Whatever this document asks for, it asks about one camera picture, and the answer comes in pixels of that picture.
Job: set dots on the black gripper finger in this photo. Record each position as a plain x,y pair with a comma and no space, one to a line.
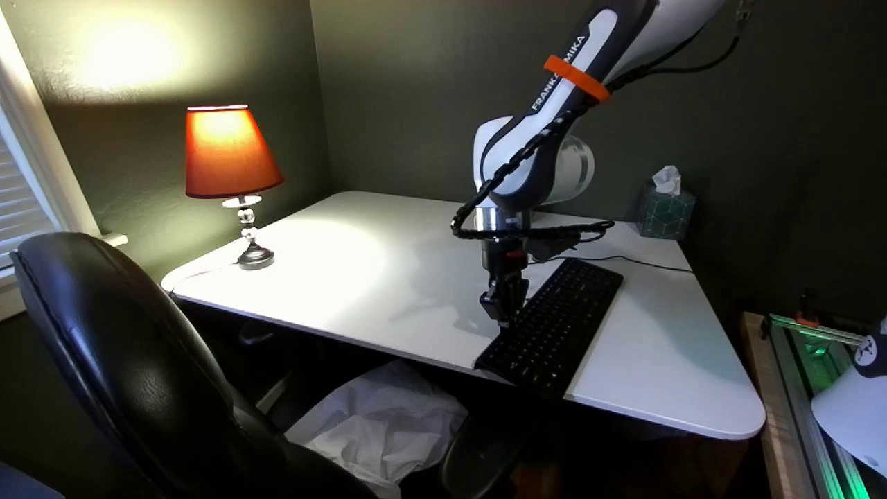
492,300
513,297

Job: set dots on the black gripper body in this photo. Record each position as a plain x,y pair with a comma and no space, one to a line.
510,252

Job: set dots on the black computer keyboard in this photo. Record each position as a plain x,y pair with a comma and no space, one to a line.
556,323

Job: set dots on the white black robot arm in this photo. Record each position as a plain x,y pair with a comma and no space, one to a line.
556,167

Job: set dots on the orange band on arm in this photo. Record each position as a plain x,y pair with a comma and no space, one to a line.
578,79

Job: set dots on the black glossy oval object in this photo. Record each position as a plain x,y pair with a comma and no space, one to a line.
481,458

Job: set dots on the green tissue box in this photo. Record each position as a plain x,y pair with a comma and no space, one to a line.
667,214

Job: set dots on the white cloth bundle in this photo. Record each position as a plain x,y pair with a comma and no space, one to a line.
378,424

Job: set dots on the wooden side table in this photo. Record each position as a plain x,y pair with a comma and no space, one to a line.
764,405

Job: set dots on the orange shade table lamp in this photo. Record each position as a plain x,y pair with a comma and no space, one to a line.
226,153

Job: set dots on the black cap with logo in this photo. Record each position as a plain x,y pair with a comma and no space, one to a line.
872,356

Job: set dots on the black leather office chair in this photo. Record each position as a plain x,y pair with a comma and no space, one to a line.
121,370

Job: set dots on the white window blinds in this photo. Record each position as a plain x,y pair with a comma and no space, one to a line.
17,204

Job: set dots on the wrist camera mount plate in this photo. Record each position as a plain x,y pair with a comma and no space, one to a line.
545,222

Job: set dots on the green lit metal frame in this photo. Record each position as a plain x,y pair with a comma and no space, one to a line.
803,363

